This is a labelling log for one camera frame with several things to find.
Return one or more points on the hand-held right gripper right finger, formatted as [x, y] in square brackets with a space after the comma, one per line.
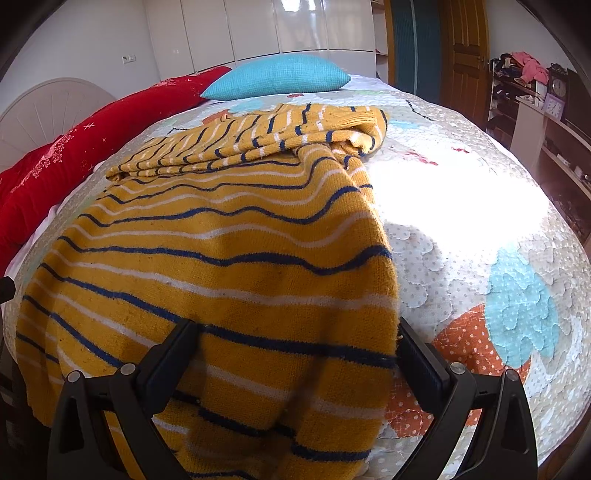
[422, 364]

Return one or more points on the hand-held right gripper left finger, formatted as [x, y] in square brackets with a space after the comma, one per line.
[171, 357]

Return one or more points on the yellow striped knit sweater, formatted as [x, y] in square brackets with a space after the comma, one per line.
[221, 277]

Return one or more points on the pink clothes pile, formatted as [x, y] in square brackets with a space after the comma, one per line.
[531, 67]

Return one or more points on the patterned quilted bedspread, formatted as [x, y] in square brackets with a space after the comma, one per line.
[466, 221]

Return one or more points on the red embroidered blanket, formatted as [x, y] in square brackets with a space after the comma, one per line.
[78, 147]

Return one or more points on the wooden shelf unit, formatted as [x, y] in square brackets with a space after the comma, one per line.
[547, 138]

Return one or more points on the white headboard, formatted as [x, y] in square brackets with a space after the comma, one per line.
[44, 110]

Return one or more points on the small purple alarm clock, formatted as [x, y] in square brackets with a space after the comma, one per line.
[553, 106]

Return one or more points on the turquoise pillow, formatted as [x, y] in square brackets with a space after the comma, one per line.
[275, 77]

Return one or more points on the black mantel clock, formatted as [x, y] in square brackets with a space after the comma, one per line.
[558, 84]

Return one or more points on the brown wooden door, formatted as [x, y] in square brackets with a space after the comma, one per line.
[464, 55]

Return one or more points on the teal curtain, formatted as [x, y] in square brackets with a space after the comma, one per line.
[418, 44]

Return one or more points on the white glossy wardrobe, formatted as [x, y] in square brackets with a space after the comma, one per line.
[277, 32]

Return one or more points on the wall power socket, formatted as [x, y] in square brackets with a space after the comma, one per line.
[129, 58]

